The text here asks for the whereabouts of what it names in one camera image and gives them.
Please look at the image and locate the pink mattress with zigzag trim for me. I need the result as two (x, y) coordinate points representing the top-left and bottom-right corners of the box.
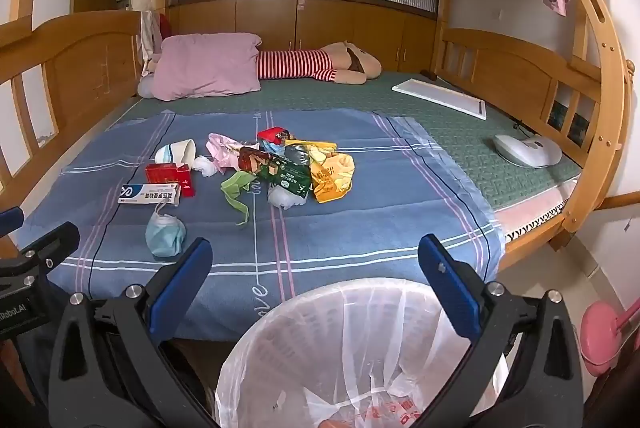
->
(495, 181), (576, 244)

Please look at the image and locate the green face mask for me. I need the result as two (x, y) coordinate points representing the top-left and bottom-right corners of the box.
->
(221, 171), (261, 226)

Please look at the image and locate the pink plastic wrapper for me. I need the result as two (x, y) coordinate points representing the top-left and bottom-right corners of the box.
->
(206, 133), (246, 174)

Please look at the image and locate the dark green snack bag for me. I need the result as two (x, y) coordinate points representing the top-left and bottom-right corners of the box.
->
(267, 158), (313, 200)

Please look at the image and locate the white hanging cloth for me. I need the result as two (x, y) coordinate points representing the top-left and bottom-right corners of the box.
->
(139, 8), (163, 74)

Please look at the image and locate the white flat board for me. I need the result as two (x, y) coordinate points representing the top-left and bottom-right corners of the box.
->
(391, 77), (487, 121)

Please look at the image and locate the crumpled white tissue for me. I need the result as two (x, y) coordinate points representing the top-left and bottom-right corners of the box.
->
(192, 155), (223, 178)

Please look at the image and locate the blue striped blanket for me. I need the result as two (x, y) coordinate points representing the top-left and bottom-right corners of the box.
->
(15, 108), (506, 344)

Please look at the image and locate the wooden bunk ladder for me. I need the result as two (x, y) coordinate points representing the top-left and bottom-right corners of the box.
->
(540, 0), (636, 249)

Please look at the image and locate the pink round plastic object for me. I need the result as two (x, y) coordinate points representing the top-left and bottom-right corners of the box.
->
(580, 301), (640, 379)

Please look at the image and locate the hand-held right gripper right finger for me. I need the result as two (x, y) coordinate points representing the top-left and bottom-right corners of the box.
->
(417, 234), (598, 428)

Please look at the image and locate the brown snack packet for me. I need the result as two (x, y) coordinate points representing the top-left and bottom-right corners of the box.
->
(237, 146), (281, 175)

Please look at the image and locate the grey green snack bag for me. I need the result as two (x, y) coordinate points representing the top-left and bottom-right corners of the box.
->
(285, 141), (338, 166)

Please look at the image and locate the white and blue packet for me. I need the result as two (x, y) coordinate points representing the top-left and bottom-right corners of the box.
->
(154, 138), (197, 165)

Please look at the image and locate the red snack packet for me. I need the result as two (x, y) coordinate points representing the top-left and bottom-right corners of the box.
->
(256, 127), (291, 146)

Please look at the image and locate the red printed plastic bag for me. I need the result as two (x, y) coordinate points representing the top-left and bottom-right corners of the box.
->
(310, 388), (431, 428)

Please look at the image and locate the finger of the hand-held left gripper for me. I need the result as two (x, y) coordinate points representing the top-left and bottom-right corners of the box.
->
(0, 222), (81, 281)
(0, 207), (25, 236)

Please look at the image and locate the red cardboard box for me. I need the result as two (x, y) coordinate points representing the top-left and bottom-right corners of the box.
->
(145, 162), (195, 198)

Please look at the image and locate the striped plush doll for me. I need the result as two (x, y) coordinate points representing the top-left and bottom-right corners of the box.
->
(257, 41), (383, 85)

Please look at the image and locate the white trash bin with liner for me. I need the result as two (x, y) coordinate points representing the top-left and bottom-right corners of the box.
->
(216, 279), (510, 428)

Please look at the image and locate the green patterned mattress mat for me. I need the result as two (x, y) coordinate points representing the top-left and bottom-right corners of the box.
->
(107, 71), (583, 211)

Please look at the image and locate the pink pillow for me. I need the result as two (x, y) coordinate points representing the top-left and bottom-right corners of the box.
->
(150, 33), (263, 102)

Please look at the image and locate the white plastic bag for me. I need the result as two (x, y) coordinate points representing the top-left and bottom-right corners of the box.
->
(267, 185), (306, 210)

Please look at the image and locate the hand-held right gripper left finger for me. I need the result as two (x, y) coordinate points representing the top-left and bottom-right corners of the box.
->
(47, 237), (221, 428)

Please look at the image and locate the wooden bunk bed frame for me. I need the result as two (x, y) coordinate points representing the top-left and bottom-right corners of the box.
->
(0, 0), (640, 274)

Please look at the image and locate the white and blue medicine box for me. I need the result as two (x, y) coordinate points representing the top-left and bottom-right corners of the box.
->
(118, 182), (180, 207)

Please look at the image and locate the yellow chip bag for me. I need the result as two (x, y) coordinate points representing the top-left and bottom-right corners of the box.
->
(307, 151), (356, 204)

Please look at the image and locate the white handheld appliance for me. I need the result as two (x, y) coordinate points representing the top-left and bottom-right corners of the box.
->
(492, 133), (563, 168)

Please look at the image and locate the white plastic trash bin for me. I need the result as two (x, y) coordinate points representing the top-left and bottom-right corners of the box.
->
(215, 277), (511, 428)

